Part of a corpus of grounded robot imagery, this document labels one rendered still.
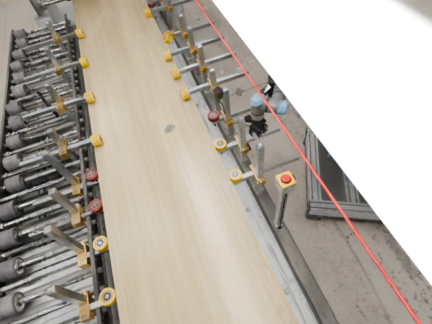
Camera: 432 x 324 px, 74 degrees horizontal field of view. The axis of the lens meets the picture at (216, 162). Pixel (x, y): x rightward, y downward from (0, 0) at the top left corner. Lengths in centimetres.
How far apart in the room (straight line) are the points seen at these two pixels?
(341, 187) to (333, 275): 68
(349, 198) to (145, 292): 165
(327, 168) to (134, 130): 159
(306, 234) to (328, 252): 20
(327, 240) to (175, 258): 139
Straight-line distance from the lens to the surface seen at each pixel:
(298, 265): 170
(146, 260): 157
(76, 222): 187
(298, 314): 174
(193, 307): 147
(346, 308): 244
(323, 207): 239
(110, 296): 159
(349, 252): 255
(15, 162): 244
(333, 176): 256
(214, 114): 198
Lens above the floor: 233
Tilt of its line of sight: 55 degrees down
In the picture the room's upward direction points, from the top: 11 degrees counter-clockwise
